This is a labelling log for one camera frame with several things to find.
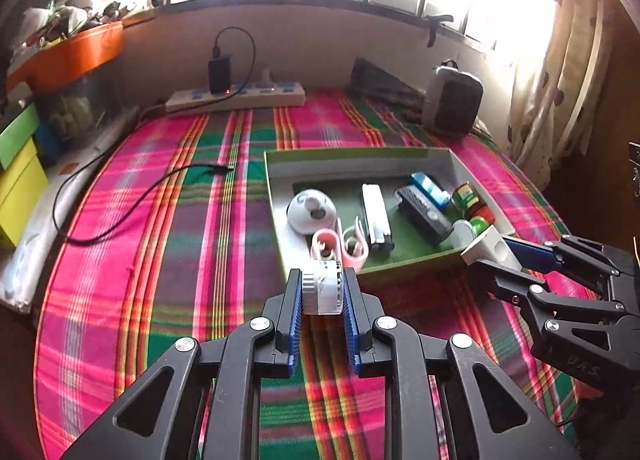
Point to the pink white plastic clip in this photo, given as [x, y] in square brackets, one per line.
[325, 236]

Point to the green cardboard box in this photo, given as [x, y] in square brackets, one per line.
[410, 246]

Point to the pink green plaid blanket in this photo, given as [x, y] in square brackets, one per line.
[175, 250]

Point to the green storage box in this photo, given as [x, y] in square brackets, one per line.
[17, 135]

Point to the green can with red cap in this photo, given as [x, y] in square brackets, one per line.
[465, 196]

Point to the white plug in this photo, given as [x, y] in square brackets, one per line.
[266, 79]

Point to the white power strip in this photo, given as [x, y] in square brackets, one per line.
[260, 96]

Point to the white cylindrical dial device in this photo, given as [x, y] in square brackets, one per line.
[322, 287]

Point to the black charger adapter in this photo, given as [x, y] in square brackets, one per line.
[220, 75]

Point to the pile of clutter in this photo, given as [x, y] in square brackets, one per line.
[65, 15]

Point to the orange bin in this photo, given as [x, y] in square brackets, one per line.
[75, 53]

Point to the small blue box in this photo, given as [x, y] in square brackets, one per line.
[430, 187]

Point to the black window hook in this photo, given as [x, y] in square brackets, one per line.
[432, 28]

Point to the white green suction cap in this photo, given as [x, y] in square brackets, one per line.
[462, 235]

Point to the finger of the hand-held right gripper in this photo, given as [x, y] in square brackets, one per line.
[532, 252]
[515, 287]

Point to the grey black heater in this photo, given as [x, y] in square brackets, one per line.
[452, 100]

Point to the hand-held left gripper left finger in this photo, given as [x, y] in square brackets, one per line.
[295, 320]

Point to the black electric shaver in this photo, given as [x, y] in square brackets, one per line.
[425, 215]

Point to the silver black flashlight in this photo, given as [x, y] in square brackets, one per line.
[375, 212]

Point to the blue storage box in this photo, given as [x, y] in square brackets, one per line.
[50, 143]

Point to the white round dome knob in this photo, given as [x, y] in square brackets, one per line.
[300, 210]

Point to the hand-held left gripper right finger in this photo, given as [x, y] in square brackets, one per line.
[350, 320]

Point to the yellow storage box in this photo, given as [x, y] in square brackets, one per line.
[20, 195]

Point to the cream heart print curtain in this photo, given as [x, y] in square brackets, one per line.
[560, 80]

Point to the clear plastic container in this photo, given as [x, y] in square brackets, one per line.
[85, 105]

